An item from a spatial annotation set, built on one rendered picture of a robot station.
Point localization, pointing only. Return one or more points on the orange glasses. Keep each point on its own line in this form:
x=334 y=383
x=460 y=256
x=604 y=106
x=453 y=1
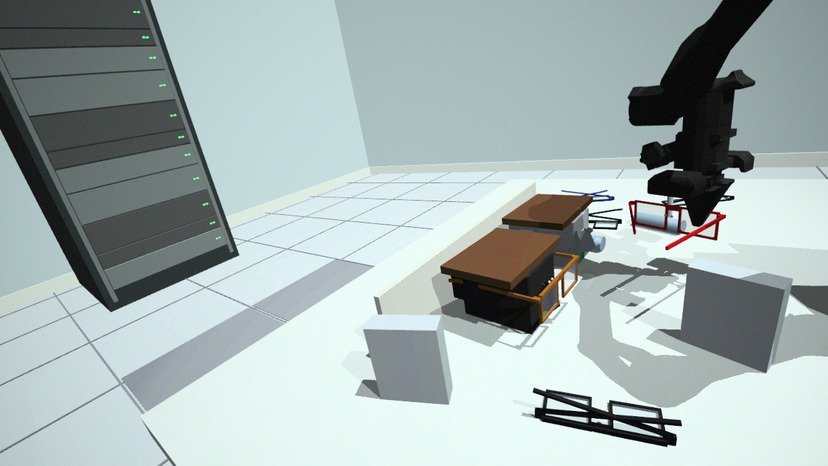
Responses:
x=549 y=299

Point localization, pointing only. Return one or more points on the red glasses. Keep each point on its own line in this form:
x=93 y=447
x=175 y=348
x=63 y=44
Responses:
x=655 y=215

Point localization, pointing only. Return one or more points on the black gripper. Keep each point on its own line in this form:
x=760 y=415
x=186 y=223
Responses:
x=705 y=154

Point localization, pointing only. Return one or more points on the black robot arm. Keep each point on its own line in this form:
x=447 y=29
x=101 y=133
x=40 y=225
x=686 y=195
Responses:
x=689 y=88

